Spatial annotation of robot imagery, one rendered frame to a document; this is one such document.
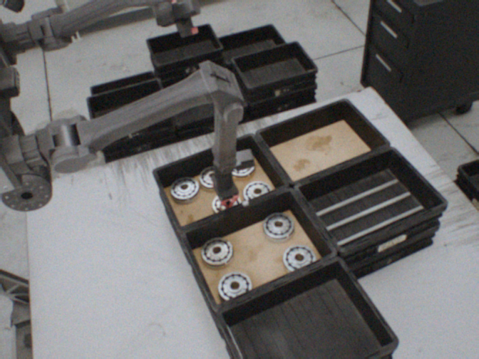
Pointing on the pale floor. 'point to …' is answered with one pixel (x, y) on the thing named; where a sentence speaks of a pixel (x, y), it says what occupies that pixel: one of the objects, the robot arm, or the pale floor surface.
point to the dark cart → (423, 55)
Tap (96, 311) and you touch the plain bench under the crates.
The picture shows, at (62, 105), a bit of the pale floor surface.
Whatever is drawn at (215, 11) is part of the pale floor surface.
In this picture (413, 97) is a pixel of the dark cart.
